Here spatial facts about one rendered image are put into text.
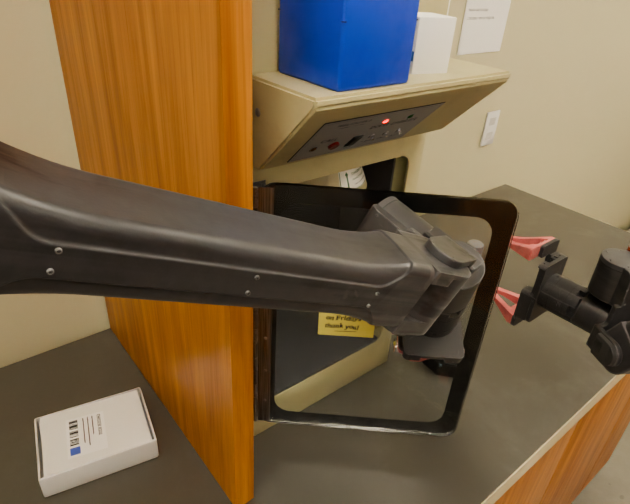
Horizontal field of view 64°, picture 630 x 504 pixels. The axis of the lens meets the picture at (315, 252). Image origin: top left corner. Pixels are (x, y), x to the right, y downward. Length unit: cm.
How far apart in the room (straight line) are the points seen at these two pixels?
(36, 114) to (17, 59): 8
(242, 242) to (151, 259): 5
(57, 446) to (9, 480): 8
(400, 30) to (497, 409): 69
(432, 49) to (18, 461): 82
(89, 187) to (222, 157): 22
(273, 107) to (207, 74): 9
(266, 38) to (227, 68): 13
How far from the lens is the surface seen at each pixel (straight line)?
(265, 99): 54
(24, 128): 95
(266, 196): 60
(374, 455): 87
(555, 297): 83
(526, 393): 106
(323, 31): 51
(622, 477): 238
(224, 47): 44
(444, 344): 57
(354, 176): 75
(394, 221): 50
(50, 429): 90
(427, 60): 63
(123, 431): 87
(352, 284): 34
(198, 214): 28
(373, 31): 52
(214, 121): 47
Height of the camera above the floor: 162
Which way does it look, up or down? 31 degrees down
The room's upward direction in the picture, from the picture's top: 4 degrees clockwise
